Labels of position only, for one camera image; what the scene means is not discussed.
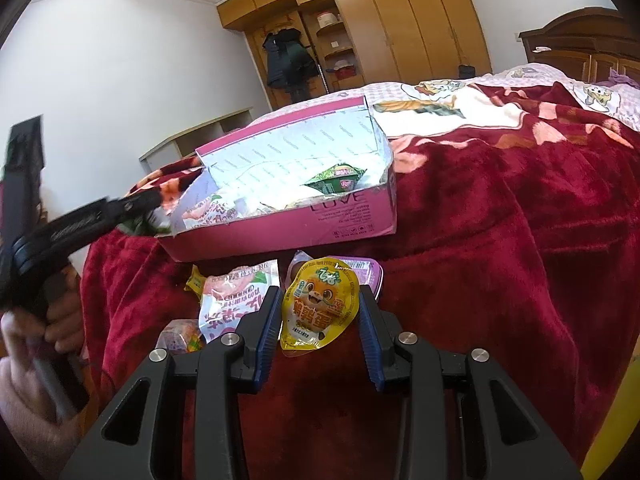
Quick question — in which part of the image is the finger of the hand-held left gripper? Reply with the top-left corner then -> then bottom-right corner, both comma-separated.
107,191 -> 166,222

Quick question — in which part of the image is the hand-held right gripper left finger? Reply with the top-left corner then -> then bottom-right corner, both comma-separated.
60,285 -> 284,480

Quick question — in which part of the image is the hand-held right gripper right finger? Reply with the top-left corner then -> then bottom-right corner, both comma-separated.
359,284 -> 583,480

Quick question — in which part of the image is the small green packet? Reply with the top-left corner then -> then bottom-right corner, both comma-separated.
120,207 -> 177,238

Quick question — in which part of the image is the large pink spout pouch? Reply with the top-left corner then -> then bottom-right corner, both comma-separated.
198,259 -> 280,346

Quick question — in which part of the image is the yellow jelly cup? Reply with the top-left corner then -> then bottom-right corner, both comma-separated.
280,257 -> 361,357

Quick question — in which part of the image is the purple plastic case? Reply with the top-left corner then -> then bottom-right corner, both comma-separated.
340,257 -> 386,302

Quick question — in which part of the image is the small pink spout pouch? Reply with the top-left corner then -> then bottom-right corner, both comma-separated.
182,195 -> 238,231

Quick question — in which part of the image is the clear snack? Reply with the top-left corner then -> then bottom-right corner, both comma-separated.
159,319 -> 208,356

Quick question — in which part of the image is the yellow candy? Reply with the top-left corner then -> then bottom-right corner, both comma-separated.
185,265 -> 206,296

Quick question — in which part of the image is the pink cardboard box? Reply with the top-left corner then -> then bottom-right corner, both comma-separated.
157,94 -> 398,263

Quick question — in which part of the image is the green snack packet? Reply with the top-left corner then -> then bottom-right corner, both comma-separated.
302,161 -> 368,196

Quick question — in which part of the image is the person's left forearm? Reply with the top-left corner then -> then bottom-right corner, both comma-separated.
0,360 -> 88,480

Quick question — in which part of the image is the person's left hand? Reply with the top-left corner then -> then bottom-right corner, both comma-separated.
0,287 -> 86,366

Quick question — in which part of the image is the low white shelf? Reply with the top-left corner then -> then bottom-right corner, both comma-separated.
139,106 -> 254,176

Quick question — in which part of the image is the dark hanging jacket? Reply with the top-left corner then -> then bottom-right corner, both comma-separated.
262,27 -> 319,103

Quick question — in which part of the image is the yellow plastic object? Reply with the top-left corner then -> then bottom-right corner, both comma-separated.
580,375 -> 636,480

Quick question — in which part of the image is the wooden wardrobe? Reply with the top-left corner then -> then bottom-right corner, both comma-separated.
216,0 -> 493,111

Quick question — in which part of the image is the checked cartoon bedsheet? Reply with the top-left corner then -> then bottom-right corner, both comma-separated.
250,62 -> 640,133

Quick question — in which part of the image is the dark wooden headboard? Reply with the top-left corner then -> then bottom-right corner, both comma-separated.
518,6 -> 640,86

